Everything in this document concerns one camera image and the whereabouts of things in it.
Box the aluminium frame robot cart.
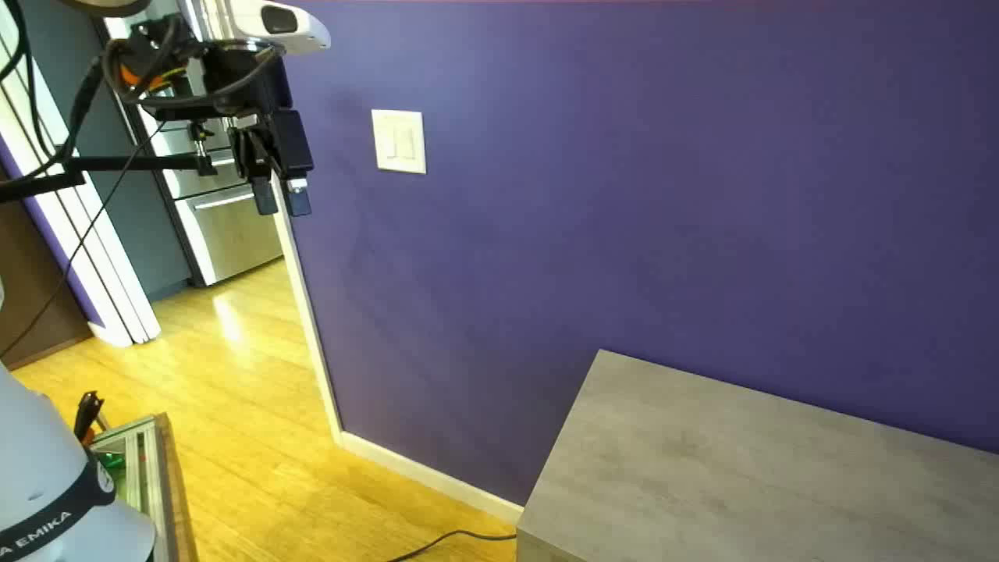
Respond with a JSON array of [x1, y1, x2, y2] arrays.
[[95, 411, 201, 562]]

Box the grey wooden cabinet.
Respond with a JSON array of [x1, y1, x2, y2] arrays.
[[518, 350, 999, 562]]

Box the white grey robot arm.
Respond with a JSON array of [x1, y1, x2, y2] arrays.
[[0, 0, 330, 562]]

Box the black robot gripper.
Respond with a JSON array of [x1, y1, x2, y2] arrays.
[[202, 42, 312, 217]]

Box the black floor power cable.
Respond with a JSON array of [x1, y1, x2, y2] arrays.
[[387, 527, 521, 562]]

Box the white double light switch plate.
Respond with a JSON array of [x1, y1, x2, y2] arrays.
[[372, 108, 429, 174]]

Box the black hanging robot cables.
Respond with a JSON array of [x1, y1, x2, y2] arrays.
[[0, 0, 283, 192]]

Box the black camera tripod stand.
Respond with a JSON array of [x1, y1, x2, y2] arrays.
[[0, 154, 214, 203]]

